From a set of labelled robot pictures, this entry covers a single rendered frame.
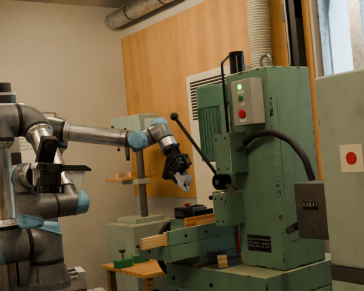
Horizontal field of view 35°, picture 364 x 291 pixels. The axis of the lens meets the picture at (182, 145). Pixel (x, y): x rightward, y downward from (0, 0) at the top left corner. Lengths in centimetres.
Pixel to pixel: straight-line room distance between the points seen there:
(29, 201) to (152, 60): 361
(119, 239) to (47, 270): 271
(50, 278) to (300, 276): 86
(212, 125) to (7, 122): 81
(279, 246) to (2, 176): 97
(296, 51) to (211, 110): 152
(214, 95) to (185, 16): 255
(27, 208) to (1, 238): 27
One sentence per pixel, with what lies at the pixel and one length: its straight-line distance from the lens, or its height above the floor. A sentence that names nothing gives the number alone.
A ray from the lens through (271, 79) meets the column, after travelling 205.
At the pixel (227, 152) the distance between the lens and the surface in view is 208.
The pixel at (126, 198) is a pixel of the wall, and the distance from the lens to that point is 559.
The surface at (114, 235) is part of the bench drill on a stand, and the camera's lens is 478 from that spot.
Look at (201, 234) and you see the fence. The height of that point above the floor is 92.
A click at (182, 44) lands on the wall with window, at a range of 483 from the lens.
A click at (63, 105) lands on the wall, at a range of 536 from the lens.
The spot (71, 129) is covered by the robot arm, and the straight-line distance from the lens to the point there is 249.
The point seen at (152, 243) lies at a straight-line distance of 217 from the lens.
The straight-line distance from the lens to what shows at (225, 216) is 211.
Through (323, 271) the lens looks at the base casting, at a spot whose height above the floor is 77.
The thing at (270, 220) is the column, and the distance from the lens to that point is 208.
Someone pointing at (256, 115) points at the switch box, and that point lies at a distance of 202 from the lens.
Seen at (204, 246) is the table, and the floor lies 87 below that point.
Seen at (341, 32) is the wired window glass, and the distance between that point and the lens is 371.
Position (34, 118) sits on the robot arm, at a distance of 201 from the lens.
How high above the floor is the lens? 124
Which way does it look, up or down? 1 degrees up
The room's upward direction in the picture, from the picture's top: 5 degrees counter-clockwise
